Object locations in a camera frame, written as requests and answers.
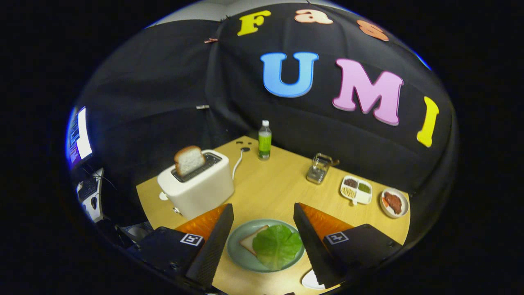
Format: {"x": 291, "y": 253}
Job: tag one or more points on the black keyboard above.
{"x": 88, "y": 188}

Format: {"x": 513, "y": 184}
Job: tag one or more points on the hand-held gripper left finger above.
{"x": 213, "y": 250}

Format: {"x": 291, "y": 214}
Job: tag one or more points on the green lettuce leaf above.
{"x": 278, "y": 246}

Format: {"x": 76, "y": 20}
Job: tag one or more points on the white divided dish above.
{"x": 355, "y": 196}

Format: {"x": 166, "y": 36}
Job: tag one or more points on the white bread slice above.
{"x": 249, "y": 241}

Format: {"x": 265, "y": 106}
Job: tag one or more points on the toasted bread slice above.
{"x": 189, "y": 160}

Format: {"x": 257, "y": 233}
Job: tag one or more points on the white round plate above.
{"x": 404, "y": 203}

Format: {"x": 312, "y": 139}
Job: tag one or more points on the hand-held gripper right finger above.
{"x": 313, "y": 250}

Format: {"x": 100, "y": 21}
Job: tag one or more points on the computer monitor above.
{"x": 80, "y": 135}

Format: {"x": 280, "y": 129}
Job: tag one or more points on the pale green round plate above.
{"x": 239, "y": 258}

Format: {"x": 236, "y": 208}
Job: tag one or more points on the black backdrop cloth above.
{"x": 163, "y": 82}

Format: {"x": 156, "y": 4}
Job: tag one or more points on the red meat slice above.
{"x": 394, "y": 203}

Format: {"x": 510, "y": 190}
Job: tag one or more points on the white square plate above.
{"x": 311, "y": 280}

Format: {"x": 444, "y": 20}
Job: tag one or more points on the white toaster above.
{"x": 200, "y": 192}

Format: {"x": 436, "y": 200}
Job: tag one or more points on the green label drink bottle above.
{"x": 265, "y": 143}

